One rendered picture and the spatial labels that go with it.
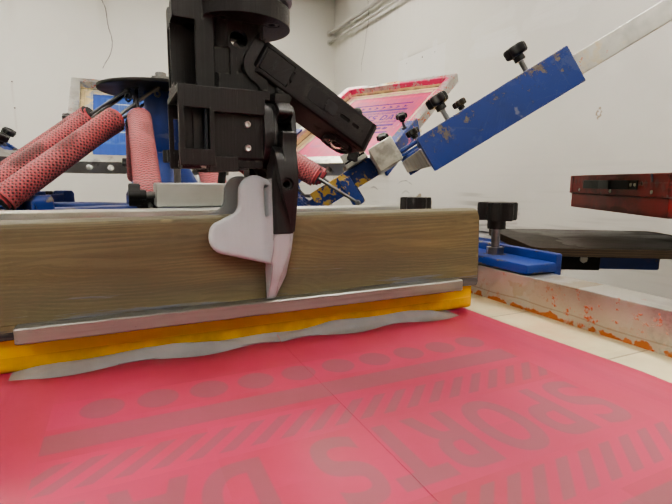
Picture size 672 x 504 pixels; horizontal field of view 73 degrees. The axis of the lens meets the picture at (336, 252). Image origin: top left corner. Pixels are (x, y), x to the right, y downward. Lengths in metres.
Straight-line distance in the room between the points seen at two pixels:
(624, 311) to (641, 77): 2.15
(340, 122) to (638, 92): 2.22
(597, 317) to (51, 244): 0.42
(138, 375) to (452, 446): 0.20
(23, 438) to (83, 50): 4.48
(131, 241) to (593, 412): 0.31
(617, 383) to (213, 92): 0.32
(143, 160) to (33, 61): 3.78
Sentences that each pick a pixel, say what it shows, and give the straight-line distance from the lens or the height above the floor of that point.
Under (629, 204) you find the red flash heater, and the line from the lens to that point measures 1.23.
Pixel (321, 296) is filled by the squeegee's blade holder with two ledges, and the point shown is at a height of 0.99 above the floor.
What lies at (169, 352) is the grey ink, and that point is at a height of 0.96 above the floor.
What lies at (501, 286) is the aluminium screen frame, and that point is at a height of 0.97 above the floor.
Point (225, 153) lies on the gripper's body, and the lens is 0.33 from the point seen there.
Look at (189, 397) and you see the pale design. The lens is 0.29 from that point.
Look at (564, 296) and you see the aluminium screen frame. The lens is 0.47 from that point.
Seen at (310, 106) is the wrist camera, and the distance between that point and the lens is 0.37.
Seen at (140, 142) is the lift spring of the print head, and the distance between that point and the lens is 1.01.
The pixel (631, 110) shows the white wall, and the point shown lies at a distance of 2.53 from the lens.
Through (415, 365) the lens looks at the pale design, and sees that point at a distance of 0.33.
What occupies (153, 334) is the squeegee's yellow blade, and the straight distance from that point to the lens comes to 0.36.
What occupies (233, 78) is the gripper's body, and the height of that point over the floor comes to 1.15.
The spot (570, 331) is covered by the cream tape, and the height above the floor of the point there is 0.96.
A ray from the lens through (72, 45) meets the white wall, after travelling 4.71.
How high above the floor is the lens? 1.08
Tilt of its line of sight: 9 degrees down
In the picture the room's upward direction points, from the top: 1 degrees clockwise
